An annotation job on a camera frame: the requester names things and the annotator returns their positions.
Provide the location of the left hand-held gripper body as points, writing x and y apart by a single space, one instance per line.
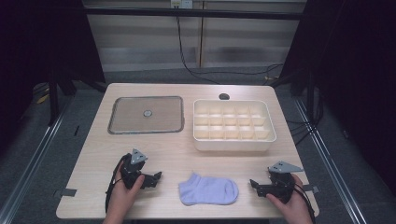
130 174

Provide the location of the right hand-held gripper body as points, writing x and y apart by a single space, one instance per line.
281 183

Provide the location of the light purple sock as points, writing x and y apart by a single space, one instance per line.
207 191

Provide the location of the white divided storage box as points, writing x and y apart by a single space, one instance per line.
233 124

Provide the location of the person's left hand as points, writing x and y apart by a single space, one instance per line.
121 196

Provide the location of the person's right hand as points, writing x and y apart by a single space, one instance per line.
291 205

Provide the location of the grey tape strip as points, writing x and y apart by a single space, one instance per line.
309 188
65 192

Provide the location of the clear lid with grey rim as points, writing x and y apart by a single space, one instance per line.
146 115

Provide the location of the small black floor object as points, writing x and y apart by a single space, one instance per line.
76 130

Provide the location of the black stand leg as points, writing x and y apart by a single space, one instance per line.
53 99
310 96

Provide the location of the dark round table grommet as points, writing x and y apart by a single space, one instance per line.
224 96

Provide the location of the yellow object on floor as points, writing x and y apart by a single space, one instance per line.
43 98

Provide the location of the black curtain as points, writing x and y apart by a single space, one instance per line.
40 46
358 77

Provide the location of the black horizontal bar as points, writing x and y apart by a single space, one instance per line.
193 13

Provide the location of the metal floor rail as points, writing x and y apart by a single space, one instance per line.
327 161
34 155

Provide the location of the white wall socket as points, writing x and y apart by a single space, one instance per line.
181 3

